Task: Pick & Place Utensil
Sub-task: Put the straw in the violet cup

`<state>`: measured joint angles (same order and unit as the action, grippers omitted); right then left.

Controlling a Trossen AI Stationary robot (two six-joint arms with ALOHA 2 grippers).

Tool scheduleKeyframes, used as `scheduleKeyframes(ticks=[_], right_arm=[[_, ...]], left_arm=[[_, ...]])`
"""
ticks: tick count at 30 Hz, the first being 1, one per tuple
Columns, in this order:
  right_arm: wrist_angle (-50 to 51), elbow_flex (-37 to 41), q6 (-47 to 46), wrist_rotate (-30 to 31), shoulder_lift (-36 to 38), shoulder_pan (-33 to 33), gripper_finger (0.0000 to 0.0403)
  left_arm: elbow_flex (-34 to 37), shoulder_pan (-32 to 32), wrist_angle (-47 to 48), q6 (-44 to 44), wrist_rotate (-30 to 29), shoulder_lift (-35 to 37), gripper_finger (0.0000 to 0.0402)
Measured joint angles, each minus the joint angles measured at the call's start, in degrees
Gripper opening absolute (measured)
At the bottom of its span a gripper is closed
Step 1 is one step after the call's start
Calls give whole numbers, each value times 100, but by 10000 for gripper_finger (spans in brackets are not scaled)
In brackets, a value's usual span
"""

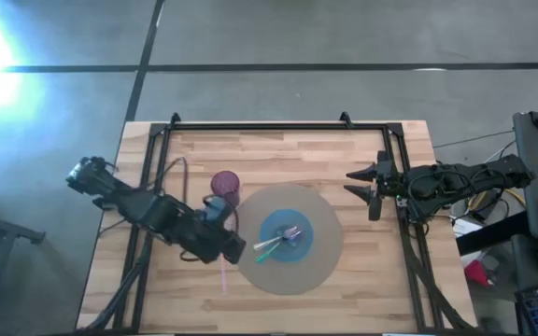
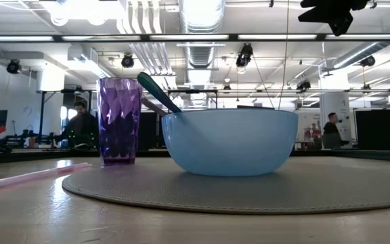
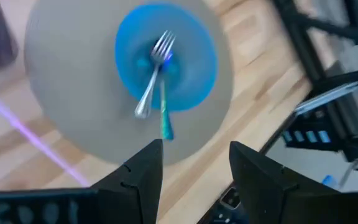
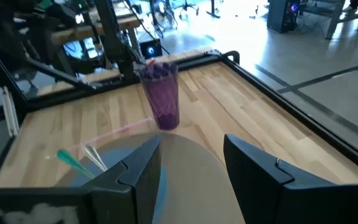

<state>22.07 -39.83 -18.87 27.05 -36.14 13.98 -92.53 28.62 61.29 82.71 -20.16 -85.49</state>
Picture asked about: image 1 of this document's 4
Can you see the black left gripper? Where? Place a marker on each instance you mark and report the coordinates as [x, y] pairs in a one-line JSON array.
[[213, 240]]

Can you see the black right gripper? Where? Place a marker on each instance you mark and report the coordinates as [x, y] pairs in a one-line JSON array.
[[385, 177]]

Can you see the pink drinking straw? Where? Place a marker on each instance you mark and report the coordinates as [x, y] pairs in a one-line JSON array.
[[223, 280]]

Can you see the silver metal fork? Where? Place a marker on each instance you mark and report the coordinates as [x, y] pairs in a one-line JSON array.
[[269, 242]]

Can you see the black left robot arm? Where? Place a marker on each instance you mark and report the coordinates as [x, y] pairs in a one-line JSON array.
[[147, 212]]

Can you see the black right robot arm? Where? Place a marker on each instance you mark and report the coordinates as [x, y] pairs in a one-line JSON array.
[[460, 182]]

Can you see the purple faceted plastic cup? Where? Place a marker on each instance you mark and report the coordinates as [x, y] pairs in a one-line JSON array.
[[225, 184]]

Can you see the small blue plate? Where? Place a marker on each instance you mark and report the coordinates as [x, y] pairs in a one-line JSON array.
[[273, 224]]

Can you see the round grey placemat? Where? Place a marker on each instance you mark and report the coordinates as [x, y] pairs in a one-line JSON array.
[[315, 261]]

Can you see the white paper sheet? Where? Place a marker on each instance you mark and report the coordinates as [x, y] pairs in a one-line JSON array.
[[467, 228]]

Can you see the red object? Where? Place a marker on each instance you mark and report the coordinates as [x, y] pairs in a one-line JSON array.
[[478, 273]]

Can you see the black aluminium table frame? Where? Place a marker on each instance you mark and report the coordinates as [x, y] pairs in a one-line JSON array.
[[273, 126]]

